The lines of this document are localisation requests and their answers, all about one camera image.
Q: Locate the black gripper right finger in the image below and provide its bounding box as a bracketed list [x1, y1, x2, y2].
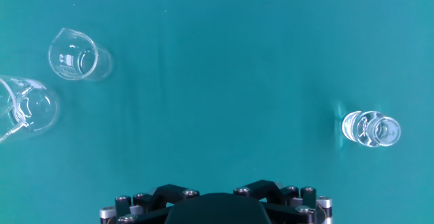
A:
[233, 179, 333, 224]

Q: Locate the green table mat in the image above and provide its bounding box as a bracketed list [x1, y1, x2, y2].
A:
[0, 0, 434, 224]

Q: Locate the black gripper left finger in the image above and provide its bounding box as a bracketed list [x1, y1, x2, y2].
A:
[100, 183, 201, 224]

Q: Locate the large glass beaker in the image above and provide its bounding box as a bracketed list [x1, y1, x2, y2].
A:
[0, 75, 60, 143]

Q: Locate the small clear glass bottle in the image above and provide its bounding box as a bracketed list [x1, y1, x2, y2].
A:
[340, 110, 402, 148]

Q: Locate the small glass beaker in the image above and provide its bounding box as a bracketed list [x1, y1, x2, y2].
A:
[47, 27, 113, 82]

